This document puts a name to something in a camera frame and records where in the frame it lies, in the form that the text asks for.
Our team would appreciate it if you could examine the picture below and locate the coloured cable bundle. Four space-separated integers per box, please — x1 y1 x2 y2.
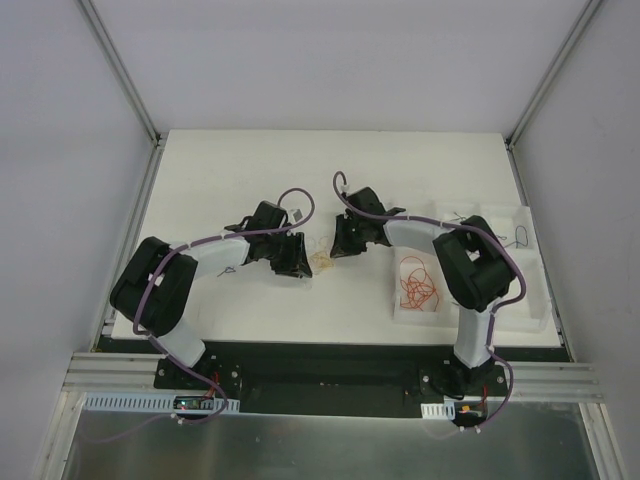
305 234 335 274

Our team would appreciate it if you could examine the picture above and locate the orange cable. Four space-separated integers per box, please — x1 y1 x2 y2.
397 255 445 312

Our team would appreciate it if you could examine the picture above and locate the blue cable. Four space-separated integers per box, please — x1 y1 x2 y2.
499 224 532 251

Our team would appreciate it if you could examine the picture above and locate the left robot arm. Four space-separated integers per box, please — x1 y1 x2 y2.
109 201 312 389

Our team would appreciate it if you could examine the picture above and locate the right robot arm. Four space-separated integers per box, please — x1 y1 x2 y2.
330 187 517 400

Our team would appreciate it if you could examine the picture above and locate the white compartment tray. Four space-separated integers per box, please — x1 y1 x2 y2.
392 200 552 333

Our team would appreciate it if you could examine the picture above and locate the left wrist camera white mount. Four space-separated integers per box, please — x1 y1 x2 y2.
288 209 303 223

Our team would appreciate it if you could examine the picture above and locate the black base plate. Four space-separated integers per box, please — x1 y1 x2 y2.
149 339 511 416

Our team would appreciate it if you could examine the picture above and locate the right white cable duct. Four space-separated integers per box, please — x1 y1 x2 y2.
420 401 456 421

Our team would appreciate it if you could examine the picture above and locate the white cable duct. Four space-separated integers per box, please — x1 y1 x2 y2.
420 401 456 421
84 393 240 416

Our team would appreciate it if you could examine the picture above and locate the left white cable duct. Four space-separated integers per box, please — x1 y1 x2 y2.
84 393 240 416

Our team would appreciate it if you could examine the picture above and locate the left aluminium frame post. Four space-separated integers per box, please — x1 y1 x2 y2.
74 0 161 145

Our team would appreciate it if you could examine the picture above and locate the aluminium frame post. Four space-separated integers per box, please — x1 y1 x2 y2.
74 0 161 145
505 0 607 151

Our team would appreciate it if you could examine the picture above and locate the right aluminium frame post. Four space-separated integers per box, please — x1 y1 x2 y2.
505 0 607 151

